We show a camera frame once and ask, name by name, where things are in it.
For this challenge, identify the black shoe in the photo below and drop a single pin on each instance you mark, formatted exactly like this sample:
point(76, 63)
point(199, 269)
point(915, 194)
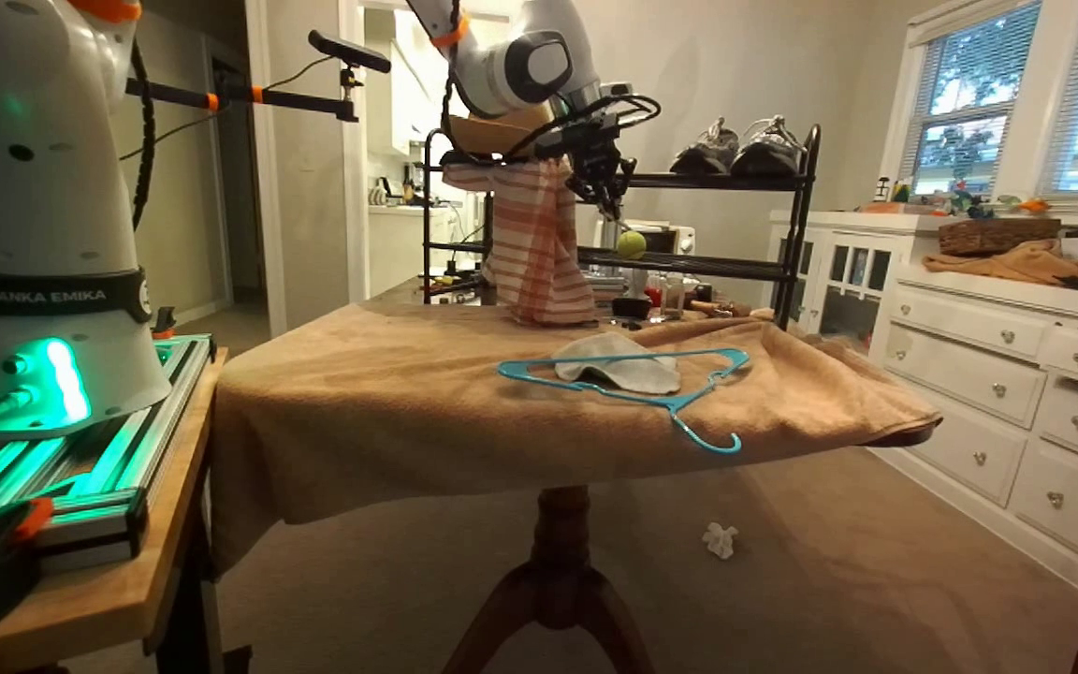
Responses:
point(708, 153)
point(769, 151)

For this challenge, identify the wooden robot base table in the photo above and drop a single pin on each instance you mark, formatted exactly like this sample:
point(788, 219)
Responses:
point(121, 558)

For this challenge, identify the brown cloth on counter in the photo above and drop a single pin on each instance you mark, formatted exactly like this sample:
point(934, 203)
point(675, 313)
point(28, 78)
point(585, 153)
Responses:
point(1033, 258)

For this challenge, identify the striped pink cloth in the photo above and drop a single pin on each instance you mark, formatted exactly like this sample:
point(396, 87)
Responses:
point(533, 242)

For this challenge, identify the black metal shelf rack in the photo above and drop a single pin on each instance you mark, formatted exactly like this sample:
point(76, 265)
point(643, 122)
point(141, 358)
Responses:
point(750, 252)

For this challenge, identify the tan tablecloth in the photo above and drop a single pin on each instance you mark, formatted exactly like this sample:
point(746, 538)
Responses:
point(383, 400)

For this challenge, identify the white drawer cabinet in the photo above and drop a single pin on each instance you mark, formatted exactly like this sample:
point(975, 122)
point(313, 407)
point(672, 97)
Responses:
point(996, 358)

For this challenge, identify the black shoe right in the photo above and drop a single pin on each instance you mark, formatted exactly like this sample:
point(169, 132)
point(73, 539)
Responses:
point(769, 151)

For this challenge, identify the black shoe left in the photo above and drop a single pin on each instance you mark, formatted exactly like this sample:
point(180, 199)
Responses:
point(708, 153)

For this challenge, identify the straw hat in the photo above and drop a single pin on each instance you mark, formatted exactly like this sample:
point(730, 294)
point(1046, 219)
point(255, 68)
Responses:
point(499, 136)

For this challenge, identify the wooden table pedestal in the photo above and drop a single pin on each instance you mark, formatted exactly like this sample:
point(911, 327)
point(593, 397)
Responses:
point(557, 589)

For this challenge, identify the green tennis ball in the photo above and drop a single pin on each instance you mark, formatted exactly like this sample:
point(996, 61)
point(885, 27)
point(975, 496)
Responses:
point(630, 243)

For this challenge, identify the white face mask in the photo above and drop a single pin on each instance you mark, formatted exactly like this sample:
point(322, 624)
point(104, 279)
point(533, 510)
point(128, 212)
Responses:
point(614, 359)

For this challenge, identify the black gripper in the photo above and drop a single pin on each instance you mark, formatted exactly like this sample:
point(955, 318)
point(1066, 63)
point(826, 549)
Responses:
point(590, 141)

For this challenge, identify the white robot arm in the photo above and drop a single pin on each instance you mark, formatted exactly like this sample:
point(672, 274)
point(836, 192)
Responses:
point(73, 298)

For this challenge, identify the teal plastic clothes hanger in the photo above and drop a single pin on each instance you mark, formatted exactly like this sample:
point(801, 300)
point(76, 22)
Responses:
point(726, 364)

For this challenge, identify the crumpled white paper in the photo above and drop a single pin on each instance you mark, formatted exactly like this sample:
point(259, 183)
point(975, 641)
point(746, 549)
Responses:
point(721, 539)

